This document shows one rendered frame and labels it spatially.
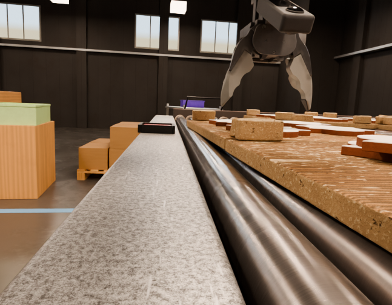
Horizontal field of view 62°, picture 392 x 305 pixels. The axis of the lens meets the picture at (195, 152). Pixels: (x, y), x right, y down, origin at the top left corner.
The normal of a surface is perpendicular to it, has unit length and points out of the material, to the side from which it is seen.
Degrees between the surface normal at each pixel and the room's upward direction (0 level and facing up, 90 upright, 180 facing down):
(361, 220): 90
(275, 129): 87
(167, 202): 0
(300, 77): 89
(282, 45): 89
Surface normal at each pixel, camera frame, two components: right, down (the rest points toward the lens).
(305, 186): -0.99, -0.02
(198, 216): 0.04, -0.99
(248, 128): 0.15, 0.10
